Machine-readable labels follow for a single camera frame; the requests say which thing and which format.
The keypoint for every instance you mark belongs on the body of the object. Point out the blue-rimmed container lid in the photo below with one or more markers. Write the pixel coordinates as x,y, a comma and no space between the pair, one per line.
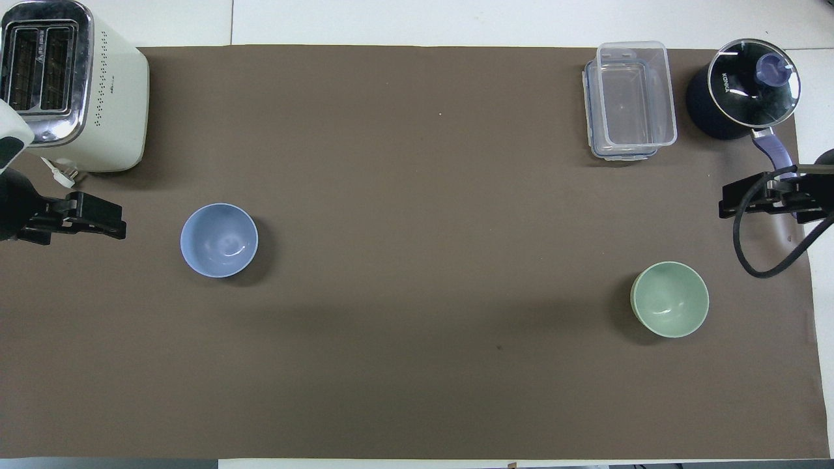
591,124

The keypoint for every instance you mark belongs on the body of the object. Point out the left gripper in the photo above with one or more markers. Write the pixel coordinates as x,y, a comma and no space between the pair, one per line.
16,205

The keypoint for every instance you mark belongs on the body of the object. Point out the cream white toaster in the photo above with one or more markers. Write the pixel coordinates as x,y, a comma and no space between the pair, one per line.
107,98

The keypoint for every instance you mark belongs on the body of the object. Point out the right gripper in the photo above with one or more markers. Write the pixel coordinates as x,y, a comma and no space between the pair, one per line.
818,195

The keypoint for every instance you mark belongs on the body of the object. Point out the clear plastic food container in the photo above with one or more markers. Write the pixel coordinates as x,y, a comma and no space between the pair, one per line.
635,98

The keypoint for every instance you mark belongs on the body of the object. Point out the green bowl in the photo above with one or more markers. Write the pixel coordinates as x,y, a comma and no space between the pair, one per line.
670,299

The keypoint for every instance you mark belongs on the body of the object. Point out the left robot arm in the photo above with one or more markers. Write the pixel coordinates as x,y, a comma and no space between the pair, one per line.
12,133

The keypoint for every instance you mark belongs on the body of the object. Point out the glass pot lid purple knob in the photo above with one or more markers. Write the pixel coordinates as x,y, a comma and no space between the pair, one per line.
743,85

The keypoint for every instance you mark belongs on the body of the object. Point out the blue bowl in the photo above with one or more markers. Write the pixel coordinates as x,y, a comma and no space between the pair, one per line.
219,240

